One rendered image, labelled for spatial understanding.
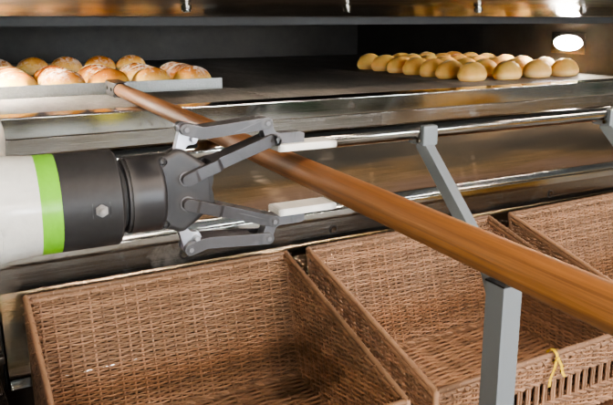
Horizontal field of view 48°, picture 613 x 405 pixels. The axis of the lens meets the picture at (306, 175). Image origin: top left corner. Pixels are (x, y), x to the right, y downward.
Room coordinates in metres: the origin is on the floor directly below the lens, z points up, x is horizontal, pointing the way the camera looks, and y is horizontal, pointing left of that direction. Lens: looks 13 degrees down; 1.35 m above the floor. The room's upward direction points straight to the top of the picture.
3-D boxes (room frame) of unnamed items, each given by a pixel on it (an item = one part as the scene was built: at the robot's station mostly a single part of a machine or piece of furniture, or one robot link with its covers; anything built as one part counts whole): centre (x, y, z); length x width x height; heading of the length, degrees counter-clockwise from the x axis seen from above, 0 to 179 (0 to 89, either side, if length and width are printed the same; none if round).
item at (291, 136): (0.72, 0.03, 1.24); 0.05 x 0.01 x 0.03; 117
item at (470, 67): (2.29, -0.52, 1.21); 0.61 x 0.48 x 0.06; 28
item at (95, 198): (0.63, 0.21, 1.19); 0.12 x 0.06 x 0.09; 27
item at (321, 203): (0.73, 0.00, 1.15); 0.07 x 0.03 x 0.01; 117
